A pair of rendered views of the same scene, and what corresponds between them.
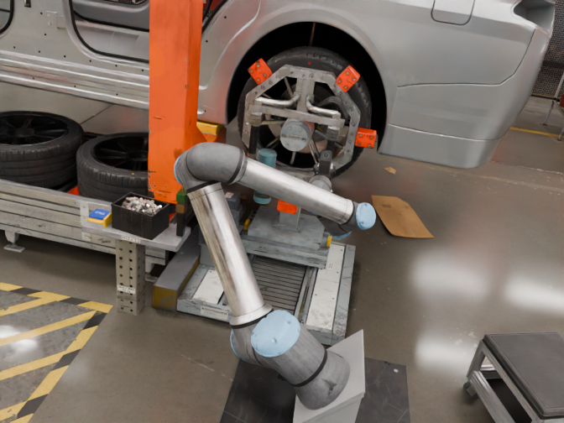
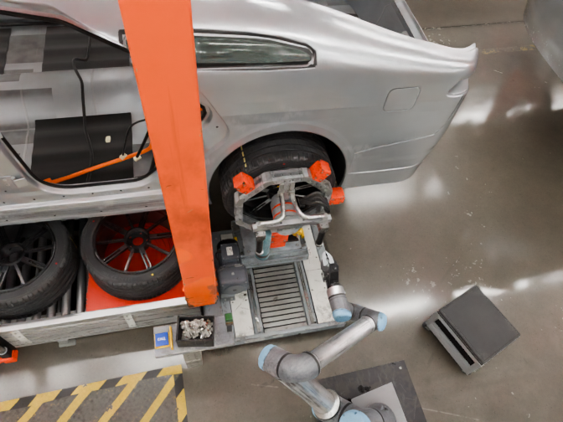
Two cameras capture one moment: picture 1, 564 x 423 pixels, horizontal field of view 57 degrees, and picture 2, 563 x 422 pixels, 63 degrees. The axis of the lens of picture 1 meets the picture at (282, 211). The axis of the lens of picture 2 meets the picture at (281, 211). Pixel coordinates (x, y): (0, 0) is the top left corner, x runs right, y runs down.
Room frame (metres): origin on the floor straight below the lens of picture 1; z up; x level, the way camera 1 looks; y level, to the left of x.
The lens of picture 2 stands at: (1.05, 0.61, 2.99)
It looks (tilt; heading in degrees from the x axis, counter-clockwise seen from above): 57 degrees down; 334
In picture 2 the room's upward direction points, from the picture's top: 9 degrees clockwise
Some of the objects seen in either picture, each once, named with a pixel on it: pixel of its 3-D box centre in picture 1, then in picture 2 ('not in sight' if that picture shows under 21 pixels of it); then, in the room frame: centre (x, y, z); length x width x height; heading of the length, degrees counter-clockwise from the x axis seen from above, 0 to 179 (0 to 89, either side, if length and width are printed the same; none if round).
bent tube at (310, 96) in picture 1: (323, 99); (308, 200); (2.24, -0.11, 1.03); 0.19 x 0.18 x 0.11; 173
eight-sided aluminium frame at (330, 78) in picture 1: (300, 126); (282, 203); (2.37, -0.03, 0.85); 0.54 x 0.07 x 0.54; 83
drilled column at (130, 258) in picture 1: (131, 270); (191, 348); (1.91, 0.64, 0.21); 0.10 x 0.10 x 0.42; 83
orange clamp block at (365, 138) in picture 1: (365, 138); (335, 196); (2.34, -0.34, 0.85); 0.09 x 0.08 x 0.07; 83
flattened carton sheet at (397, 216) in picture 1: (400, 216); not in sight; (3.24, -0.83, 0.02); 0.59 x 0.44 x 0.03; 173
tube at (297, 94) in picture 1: (279, 91); (271, 205); (2.26, 0.09, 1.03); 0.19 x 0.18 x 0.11; 173
